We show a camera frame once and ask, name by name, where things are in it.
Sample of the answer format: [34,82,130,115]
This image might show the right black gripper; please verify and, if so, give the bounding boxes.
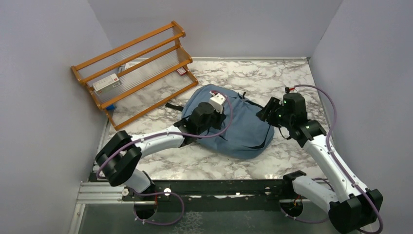
[257,97,293,129]

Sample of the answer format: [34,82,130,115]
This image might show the blue backpack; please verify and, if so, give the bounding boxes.
[165,84,275,159]

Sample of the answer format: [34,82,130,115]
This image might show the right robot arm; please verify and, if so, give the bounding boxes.
[256,93,383,234]

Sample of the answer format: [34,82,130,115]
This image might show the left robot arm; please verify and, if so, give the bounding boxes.
[95,99,233,200]

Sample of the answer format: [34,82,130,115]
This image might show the small red white box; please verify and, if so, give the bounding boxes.
[176,67,188,76]

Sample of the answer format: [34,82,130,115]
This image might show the wooden shelf rack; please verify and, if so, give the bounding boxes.
[71,21,198,130]

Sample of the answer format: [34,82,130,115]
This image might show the white box on shelf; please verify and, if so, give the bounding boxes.
[93,73,121,95]

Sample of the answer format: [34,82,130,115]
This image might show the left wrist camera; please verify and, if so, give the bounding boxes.
[208,92,225,114]

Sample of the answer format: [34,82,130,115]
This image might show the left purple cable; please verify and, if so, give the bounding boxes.
[96,90,234,226]

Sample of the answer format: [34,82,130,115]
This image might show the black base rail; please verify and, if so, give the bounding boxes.
[89,173,326,220]

